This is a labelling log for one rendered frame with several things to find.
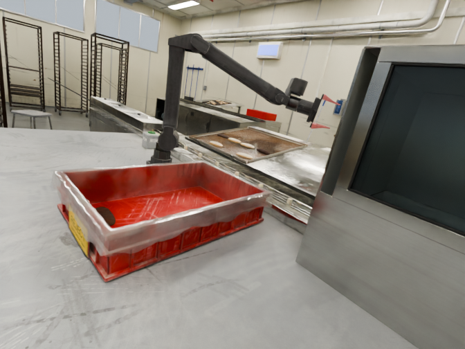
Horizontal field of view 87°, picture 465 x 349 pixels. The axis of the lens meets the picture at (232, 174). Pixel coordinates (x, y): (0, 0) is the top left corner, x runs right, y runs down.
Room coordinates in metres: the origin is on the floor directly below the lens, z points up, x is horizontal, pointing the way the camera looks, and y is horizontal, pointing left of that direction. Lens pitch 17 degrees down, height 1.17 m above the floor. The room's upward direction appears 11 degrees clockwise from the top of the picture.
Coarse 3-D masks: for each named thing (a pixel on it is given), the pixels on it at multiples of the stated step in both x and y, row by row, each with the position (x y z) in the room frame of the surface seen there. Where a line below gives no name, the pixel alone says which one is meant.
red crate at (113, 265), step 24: (168, 192) 0.77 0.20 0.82; (192, 192) 0.81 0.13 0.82; (120, 216) 0.56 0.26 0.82; (144, 216) 0.58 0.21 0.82; (240, 216) 0.61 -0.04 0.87; (168, 240) 0.44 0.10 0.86; (192, 240) 0.49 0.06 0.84; (96, 264) 0.37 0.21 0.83; (120, 264) 0.37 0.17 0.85; (144, 264) 0.39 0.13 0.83
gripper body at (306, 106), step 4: (300, 100) 1.08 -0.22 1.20; (304, 100) 1.08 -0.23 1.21; (300, 104) 1.07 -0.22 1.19; (304, 104) 1.07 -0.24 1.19; (308, 104) 1.06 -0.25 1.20; (312, 104) 1.06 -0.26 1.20; (300, 108) 1.07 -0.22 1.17; (304, 108) 1.06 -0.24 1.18; (308, 108) 1.06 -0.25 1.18; (312, 108) 1.05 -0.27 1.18; (300, 112) 1.08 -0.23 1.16; (304, 112) 1.07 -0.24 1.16; (308, 112) 1.06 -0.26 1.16; (312, 112) 1.06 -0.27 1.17; (308, 116) 1.05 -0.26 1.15; (308, 120) 1.06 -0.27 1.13
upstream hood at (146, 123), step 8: (96, 104) 2.25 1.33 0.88; (104, 104) 2.06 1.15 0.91; (112, 104) 2.11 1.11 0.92; (120, 104) 2.23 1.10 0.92; (112, 112) 1.93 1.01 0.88; (120, 112) 1.79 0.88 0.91; (128, 112) 1.80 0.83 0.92; (136, 112) 1.89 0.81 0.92; (128, 120) 1.69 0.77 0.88; (136, 120) 1.58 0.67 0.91; (144, 120) 1.57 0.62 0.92; (152, 120) 1.63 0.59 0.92; (160, 120) 1.70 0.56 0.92; (144, 128) 1.51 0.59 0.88; (152, 128) 1.55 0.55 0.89; (160, 128) 1.58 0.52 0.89
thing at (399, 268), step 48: (384, 48) 0.49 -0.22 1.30; (432, 48) 0.44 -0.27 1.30; (336, 144) 0.52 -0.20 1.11; (336, 192) 0.49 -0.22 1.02; (336, 240) 0.47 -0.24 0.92; (384, 240) 0.41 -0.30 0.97; (432, 240) 0.37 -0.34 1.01; (336, 288) 0.45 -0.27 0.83; (384, 288) 0.39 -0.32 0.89; (432, 288) 0.35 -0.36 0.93; (432, 336) 0.33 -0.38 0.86
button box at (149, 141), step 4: (144, 132) 1.32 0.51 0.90; (144, 136) 1.31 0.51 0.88; (148, 136) 1.28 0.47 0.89; (152, 136) 1.29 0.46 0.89; (156, 136) 1.31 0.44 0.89; (144, 140) 1.30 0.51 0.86; (148, 140) 1.28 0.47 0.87; (152, 140) 1.29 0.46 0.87; (156, 140) 1.31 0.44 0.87; (144, 144) 1.30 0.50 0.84; (148, 144) 1.28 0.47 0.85; (152, 144) 1.30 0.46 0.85; (148, 148) 1.28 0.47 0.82; (152, 148) 1.30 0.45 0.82
